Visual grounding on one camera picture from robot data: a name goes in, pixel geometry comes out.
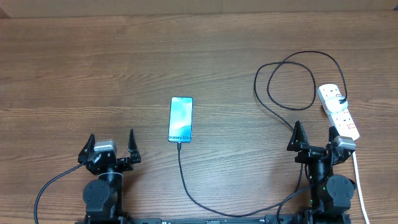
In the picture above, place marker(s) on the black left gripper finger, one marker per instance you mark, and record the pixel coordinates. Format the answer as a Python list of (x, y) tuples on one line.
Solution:
[(132, 148), (87, 149)]

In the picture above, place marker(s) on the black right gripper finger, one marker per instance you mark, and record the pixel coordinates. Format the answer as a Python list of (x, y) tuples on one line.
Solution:
[(298, 141), (332, 134)]

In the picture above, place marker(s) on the white power strip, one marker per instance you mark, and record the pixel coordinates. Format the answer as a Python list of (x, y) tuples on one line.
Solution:
[(342, 121)]

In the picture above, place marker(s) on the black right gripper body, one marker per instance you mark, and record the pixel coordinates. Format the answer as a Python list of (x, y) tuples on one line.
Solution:
[(308, 152)]

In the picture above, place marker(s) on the blue Galaxy smartphone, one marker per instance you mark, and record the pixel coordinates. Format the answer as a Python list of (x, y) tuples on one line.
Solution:
[(180, 119)]

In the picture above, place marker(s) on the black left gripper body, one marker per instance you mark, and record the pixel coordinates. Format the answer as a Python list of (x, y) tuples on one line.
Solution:
[(123, 164)]

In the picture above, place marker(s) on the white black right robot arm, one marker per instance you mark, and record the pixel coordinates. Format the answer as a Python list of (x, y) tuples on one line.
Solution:
[(330, 193)]

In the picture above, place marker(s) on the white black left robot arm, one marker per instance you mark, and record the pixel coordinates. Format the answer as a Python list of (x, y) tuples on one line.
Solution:
[(104, 195)]

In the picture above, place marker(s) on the white charger plug adapter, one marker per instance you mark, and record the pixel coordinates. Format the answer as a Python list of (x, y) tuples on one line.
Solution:
[(335, 104)]

